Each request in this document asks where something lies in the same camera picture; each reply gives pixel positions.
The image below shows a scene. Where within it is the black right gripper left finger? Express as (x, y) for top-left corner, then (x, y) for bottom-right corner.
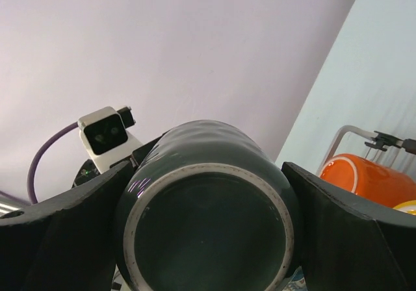
(1, 162), (133, 290)

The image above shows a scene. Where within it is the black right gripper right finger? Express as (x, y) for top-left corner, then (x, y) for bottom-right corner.
(282, 162), (415, 291)

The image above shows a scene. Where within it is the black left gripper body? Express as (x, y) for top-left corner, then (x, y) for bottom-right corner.
(73, 134), (164, 187)

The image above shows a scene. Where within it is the yellow mug black handle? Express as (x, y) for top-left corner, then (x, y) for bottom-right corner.
(394, 200), (416, 215)

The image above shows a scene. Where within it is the dark green mug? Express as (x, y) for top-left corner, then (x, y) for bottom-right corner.
(114, 120), (302, 290)

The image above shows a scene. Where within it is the black rack clip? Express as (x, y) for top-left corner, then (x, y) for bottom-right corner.
(365, 131), (403, 152)

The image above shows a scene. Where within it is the cream floral mug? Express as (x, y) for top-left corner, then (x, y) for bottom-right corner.
(111, 267), (307, 291)

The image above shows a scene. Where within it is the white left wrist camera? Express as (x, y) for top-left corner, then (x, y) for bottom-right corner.
(77, 107), (143, 173)

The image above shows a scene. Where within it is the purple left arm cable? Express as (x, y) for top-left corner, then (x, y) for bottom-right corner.
(27, 123), (80, 204)

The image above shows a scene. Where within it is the orange mug black handle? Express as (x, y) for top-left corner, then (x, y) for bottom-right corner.
(319, 154), (415, 208)

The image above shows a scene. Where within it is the metal wire dish rack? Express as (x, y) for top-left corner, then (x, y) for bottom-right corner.
(316, 125), (415, 178)

